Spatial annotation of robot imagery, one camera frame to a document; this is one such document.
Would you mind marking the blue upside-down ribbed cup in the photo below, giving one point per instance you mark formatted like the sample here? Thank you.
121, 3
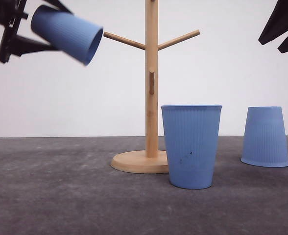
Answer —
264, 141

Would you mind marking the wooden mug tree stand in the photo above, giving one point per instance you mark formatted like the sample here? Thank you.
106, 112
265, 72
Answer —
151, 160

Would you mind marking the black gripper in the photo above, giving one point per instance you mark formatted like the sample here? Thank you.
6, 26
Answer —
11, 14

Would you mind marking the light blue ribbed cup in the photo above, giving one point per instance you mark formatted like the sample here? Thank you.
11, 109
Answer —
70, 35

